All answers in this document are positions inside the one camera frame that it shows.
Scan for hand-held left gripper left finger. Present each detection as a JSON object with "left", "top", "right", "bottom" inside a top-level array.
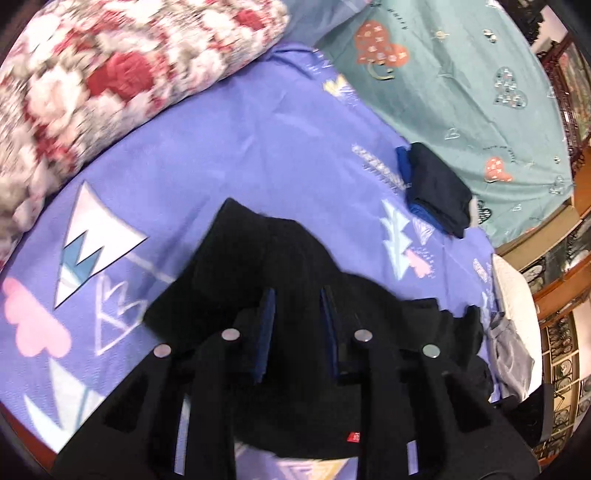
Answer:
[{"left": 51, "top": 288, "right": 278, "bottom": 480}]

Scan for dark glass-door cabinet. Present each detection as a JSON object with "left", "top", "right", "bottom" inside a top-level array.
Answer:
[{"left": 517, "top": 0, "right": 591, "bottom": 467}]

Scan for folded blue garment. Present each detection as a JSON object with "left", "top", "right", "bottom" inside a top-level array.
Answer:
[{"left": 395, "top": 147, "right": 446, "bottom": 232}]

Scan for grey-blue plaid sheet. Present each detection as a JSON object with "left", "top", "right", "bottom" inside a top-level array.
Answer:
[{"left": 281, "top": 0, "right": 372, "bottom": 47}]

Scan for purple printed bedsheet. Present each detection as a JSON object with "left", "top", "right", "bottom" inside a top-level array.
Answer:
[{"left": 0, "top": 41, "right": 505, "bottom": 480}]

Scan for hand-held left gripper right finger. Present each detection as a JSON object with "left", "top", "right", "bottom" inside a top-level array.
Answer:
[{"left": 321, "top": 285, "right": 541, "bottom": 480}]

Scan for folded dark navy pants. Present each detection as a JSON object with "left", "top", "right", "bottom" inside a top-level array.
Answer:
[{"left": 405, "top": 142, "right": 474, "bottom": 239}]

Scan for black pants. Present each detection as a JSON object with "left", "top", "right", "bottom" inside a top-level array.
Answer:
[{"left": 143, "top": 198, "right": 496, "bottom": 462}]

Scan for grey garment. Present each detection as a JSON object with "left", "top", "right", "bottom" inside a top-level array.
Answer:
[{"left": 488, "top": 313, "right": 537, "bottom": 398}]

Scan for floral bolster pillow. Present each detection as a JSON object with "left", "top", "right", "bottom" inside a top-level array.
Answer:
[{"left": 0, "top": 0, "right": 291, "bottom": 268}]

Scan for white pillow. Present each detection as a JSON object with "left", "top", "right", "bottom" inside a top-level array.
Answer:
[{"left": 491, "top": 253, "right": 544, "bottom": 398}]

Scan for teal heart-print sheet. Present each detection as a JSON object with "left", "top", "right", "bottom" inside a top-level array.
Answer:
[{"left": 314, "top": 0, "right": 574, "bottom": 248}]

